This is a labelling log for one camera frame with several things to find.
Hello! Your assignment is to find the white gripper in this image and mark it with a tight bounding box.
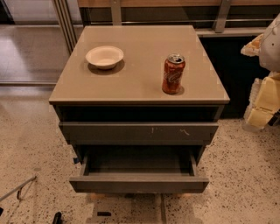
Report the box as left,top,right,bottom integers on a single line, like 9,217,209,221
242,73,280,130

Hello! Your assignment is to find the grey drawer cabinet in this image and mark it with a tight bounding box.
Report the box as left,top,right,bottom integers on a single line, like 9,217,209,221
49,25,229,158

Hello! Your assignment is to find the white paper bowl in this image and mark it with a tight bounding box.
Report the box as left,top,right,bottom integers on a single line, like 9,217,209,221
86,45,124,70

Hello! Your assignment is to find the grey drawer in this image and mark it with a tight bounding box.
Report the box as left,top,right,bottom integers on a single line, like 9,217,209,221
69,147,209,194
59,122,218,145

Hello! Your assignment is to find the black object on floor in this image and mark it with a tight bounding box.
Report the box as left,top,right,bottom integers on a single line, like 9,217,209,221
52,212,62,224

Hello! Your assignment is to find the red soda can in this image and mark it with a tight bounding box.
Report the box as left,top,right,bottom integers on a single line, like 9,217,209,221
162,53,186,95

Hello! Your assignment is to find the metal railing frame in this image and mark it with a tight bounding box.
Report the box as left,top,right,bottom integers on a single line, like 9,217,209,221
51,0,280,51

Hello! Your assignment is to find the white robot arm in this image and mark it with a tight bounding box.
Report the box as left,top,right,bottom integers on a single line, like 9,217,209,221
241,15,280,132

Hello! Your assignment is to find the grey top drawer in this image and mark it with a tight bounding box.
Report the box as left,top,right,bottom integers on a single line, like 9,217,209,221
59,122,218,145

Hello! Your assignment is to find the metal rod on floor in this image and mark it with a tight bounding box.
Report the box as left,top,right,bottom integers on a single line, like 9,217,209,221
0,176,37,202

